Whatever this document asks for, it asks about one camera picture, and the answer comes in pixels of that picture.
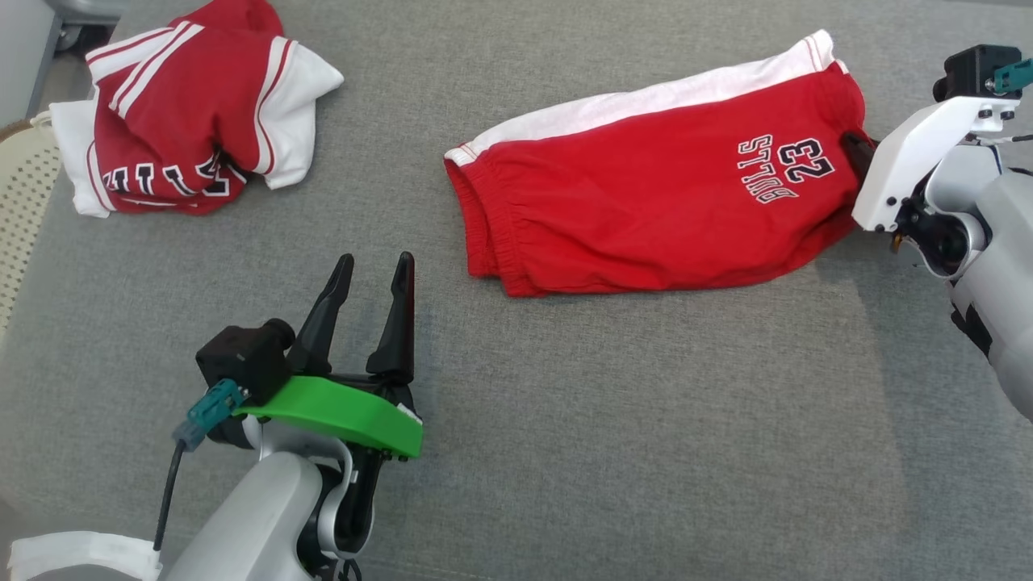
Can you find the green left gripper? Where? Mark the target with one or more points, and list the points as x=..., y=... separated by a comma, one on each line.
x=347, y=407

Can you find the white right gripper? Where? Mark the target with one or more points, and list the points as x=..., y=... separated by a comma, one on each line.
x=912, y=153

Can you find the red shorts with white stripes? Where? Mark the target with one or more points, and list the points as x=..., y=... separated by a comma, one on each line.
x=646, y=202

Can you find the red and white basketball jersey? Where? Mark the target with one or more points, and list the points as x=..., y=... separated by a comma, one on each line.
x=194, y=105

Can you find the white tape on left arm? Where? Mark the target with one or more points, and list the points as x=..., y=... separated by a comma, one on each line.
x=81, y=553

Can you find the cream perforated laundry basket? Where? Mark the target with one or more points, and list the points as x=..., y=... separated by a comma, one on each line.
x=24, y=210

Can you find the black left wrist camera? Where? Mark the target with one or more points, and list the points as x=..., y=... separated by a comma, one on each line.
x=242, y=355

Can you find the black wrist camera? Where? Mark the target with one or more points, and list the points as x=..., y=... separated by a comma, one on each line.
x=242, y=355
x=968, y=73

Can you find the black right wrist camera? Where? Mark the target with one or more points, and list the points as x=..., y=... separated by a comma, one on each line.
x=968, y=73

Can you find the teal left camera connector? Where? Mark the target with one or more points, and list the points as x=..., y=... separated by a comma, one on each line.
x=210, y=407

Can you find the teal camera connector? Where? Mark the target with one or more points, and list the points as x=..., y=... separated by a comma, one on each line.
x=210, y=407
x=1015, y=77

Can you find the teal right camera connector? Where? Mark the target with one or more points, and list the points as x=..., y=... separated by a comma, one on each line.
x=1015, y=77

